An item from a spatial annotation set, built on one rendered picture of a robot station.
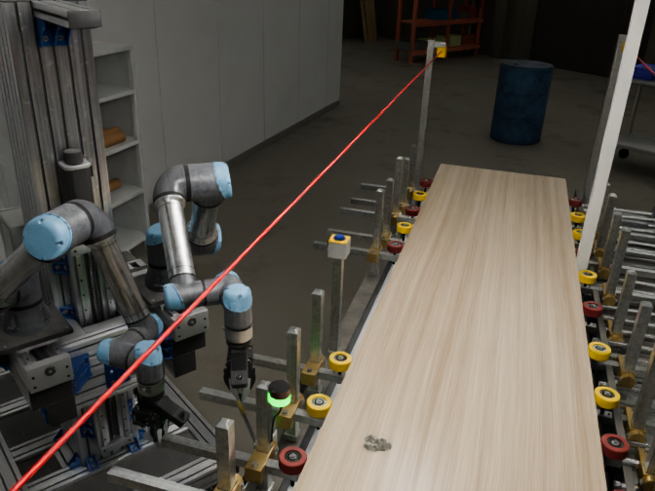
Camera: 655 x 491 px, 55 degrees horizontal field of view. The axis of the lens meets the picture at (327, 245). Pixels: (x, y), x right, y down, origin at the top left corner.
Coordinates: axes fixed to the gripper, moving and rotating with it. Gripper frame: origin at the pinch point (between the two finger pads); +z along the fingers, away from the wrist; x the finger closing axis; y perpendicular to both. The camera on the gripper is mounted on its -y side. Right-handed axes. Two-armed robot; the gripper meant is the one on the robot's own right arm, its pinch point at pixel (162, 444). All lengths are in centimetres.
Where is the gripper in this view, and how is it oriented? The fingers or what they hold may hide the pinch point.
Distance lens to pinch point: 207.1
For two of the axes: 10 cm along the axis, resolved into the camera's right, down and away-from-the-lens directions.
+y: -9.6, -1.7, 2.4
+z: -0.5, 9.0, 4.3
